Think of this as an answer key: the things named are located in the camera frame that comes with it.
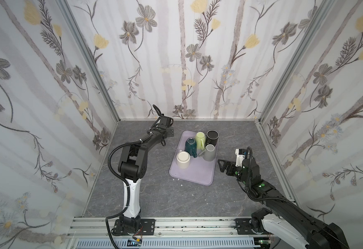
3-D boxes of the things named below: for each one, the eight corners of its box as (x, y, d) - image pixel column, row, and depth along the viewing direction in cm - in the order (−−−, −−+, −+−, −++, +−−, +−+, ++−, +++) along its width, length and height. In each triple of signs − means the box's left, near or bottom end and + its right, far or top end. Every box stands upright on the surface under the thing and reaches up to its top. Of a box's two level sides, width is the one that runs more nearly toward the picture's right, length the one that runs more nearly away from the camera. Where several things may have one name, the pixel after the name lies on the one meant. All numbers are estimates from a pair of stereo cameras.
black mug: (206, 149, 106) (207, 140, 98) (204, 139, 112) (206, 129, 104) (217, 149, 106) (220, 140, 98) (215, 139, 112) (218, 129, 104)
